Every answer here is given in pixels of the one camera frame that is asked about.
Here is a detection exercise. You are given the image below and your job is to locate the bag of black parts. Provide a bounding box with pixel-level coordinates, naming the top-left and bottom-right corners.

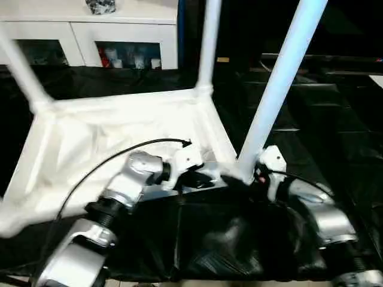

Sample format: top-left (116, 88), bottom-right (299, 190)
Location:
top-left (85, 0), bottom-right (117, 15)

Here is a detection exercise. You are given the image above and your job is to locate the white plastic table top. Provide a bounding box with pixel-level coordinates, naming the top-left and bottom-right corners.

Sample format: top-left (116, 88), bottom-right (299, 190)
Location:
top-left (0, 86), bottom-right (251, 240)

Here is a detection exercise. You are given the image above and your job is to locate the blue curtain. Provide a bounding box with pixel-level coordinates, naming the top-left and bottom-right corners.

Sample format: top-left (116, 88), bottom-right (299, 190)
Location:
top-left (177, 0), bottom-right (186, 69)

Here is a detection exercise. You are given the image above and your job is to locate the black table mat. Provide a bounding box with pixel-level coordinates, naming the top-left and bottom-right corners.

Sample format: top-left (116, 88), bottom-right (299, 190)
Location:
top-left (0, 64), bottom-right (383, 283)

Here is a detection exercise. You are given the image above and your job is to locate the white glass-door cabinet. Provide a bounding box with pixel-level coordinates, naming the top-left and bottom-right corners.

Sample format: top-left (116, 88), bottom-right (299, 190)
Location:
top-left (0, 0), bottom-right (179, 70)

